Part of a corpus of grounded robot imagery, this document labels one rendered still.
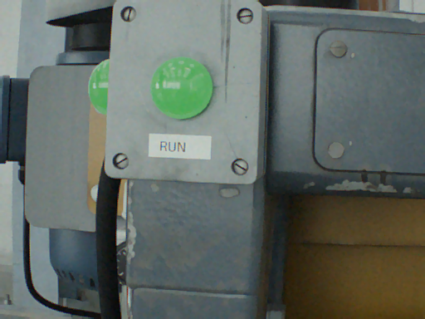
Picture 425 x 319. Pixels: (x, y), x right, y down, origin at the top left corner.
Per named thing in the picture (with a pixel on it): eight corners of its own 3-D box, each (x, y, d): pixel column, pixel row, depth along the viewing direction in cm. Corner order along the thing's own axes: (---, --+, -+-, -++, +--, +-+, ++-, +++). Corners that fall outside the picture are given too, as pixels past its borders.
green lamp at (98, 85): (80, 115, 47) (83, 56, 47) (95, 115, 50) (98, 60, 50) (128, 116, 47) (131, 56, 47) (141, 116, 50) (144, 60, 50)
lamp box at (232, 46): (103, 178, 47) (113, -3, 46) (124, 172, 51) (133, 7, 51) (256, 185, 45) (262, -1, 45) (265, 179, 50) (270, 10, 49)
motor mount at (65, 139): (20, 227, 92) (25, 65, 91) (40, 220, 98) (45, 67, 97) (306, 247, 87) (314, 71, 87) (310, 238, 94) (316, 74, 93)
